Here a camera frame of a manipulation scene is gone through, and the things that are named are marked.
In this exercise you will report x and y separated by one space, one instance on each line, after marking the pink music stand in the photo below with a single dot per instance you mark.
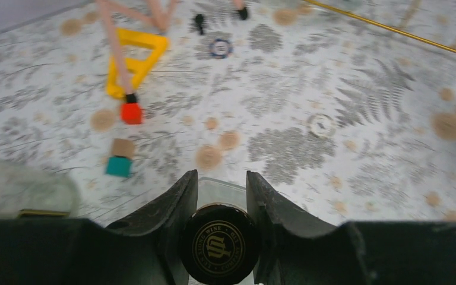
125 74

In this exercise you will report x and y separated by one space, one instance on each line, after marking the brown wooden cube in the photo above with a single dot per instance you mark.
123 148

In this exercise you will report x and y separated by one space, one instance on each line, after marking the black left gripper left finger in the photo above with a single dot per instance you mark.
140 248

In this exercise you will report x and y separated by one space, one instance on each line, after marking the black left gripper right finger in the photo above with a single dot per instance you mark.
299 248

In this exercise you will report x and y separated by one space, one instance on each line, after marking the clear bottle black cap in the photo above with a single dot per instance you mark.
220 243

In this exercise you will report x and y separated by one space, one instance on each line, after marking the floral table cloth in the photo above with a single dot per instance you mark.
393 99

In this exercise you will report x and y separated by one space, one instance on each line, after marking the frosted champagne bottle dark label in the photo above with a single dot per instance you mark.
29 192

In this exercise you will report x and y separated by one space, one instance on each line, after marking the yellow triangle frame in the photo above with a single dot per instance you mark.
139 68

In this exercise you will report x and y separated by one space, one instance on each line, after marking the red cube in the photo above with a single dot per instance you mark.
131 113

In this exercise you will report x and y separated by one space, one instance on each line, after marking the white poker chip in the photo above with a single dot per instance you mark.
321 125

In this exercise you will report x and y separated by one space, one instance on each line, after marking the teal cube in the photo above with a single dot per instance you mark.
118 166

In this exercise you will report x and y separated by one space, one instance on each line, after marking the small black screw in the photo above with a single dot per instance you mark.
199 23

